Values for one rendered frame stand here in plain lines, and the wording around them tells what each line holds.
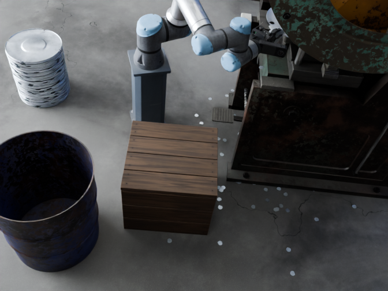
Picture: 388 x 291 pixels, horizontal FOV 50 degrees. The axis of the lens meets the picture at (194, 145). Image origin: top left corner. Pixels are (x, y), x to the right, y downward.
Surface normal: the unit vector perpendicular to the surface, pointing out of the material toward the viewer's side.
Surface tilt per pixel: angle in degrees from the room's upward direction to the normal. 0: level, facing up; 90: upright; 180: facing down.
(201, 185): 0
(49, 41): 0
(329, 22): 90
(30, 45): 0
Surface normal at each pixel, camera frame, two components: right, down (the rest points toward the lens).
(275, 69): 0.09, -0.63
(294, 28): -0.07, 0.77
